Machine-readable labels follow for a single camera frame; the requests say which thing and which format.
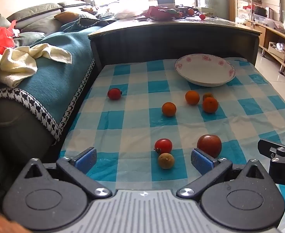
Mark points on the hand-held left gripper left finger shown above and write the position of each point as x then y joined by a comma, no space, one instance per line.
86,160

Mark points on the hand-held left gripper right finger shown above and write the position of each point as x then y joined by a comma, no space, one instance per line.
202,161

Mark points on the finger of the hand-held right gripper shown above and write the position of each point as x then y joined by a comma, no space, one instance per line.
268,148

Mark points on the large dark red tomato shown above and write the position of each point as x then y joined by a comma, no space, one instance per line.
209,145

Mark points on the tan longan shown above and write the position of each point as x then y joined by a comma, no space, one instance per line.
166,161
206,95

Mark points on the red cherry tomato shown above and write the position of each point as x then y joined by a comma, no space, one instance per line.
163,145
114,94

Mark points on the small orange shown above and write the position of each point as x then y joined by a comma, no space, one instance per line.
192,97
169,109
210,105

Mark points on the white floral plate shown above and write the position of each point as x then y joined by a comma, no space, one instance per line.
205,70

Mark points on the blue white checkered cloth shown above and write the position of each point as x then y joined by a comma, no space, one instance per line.
132,126

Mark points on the teal houndstooth-trim sofa cover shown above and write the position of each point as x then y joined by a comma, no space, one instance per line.
52,82

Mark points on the light wooden cabinet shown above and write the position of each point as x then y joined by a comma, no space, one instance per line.
278,46

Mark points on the orange fuzzy sleeve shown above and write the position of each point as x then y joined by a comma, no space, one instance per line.
1,220

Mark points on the cream towel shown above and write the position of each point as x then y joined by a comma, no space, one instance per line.
18,65

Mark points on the dark woven basket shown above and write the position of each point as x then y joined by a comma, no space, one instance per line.
260,11

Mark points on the dark crochet blanket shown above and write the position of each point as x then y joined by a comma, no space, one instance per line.
91,22

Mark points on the red tomato on coffee table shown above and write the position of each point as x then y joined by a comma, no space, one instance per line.
202,16

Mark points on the mustard cushion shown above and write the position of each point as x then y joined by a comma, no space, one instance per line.
67,16

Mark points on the grey leather sofa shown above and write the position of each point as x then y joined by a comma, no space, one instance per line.
35,21

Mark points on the orange on coffee table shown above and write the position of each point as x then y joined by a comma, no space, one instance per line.
190,11

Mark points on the white flat box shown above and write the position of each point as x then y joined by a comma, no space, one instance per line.
206,10

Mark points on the red cloth bag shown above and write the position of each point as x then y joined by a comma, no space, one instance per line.
160,13

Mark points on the white plastic bag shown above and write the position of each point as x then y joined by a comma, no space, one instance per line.
130,12

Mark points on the grey box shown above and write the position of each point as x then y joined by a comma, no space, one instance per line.
166,0

